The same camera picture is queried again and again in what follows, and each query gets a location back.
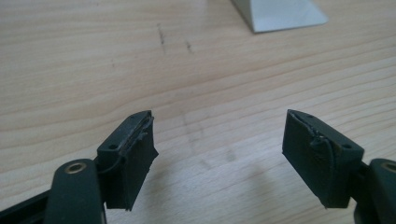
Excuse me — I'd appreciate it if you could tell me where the grey metal stand base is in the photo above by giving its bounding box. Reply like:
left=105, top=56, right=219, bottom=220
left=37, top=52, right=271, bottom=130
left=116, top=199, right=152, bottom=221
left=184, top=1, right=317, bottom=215
left=230, top=0, right=330, bottom=34

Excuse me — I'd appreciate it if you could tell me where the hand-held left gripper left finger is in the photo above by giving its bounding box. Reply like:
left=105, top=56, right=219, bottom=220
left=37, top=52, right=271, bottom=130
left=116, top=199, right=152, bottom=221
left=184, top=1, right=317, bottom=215
left=95, top=109, right=160, bottom=212

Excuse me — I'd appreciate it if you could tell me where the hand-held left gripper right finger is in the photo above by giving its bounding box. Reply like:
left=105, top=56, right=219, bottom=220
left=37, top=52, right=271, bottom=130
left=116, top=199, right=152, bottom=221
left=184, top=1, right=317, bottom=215
left=281, top=108, right=365, bottom=209

